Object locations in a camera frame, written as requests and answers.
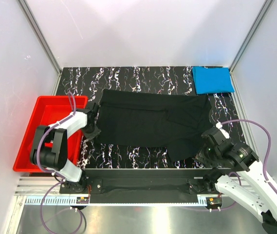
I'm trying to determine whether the folded blue t shirt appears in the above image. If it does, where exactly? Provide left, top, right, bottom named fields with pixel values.
left=192, top=66, right=235, bottom=95

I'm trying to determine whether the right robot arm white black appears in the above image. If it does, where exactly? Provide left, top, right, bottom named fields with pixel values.
left=196, top=124, right=277, bottom=234

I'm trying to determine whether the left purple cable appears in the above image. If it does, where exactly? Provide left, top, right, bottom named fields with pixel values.
left=37, top=91, right=88, bottom=232

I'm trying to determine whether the left aluminium frame post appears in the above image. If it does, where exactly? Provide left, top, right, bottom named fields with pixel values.
left=17, top=0, right=62, bottom=75

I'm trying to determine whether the white cable duct strip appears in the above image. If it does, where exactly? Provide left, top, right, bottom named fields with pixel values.
left=25, top=195, right=207, bottom=207

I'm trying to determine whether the aluminium frame post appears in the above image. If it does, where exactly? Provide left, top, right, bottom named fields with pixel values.
left=17, top=0, right=62, bottom=75
left=229, top=0, right=275, bottom=73

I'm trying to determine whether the red plastic bin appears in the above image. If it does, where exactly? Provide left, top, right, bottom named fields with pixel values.
left=13, top=96, right=88, bottom=173

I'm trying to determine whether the connector board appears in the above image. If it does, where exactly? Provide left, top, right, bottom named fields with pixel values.
left=207, top=197, right=222, bottom=206
left=76, top=195, right=90, bottom=204

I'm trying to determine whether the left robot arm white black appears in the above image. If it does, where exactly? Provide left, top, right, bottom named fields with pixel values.
left=30, top=102, right=100, bottom=193

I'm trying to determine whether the black t shirt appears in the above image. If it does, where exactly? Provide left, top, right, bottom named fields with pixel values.
left=97, top=89, right=213, bottom=162

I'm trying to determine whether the right aluminium frame post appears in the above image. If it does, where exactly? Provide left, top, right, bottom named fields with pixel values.
left=229, top=0, right=275, bottom=73

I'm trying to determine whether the right connector board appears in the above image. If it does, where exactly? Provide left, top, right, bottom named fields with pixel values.
left=207, top=197, right=222, bottom=206

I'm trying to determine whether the left connector board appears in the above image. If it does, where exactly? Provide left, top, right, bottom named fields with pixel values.
left=76, top=195, right=90, bottom=204

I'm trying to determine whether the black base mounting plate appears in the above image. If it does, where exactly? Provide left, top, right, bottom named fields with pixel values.
left=59, top=168, right=233, bottom=204

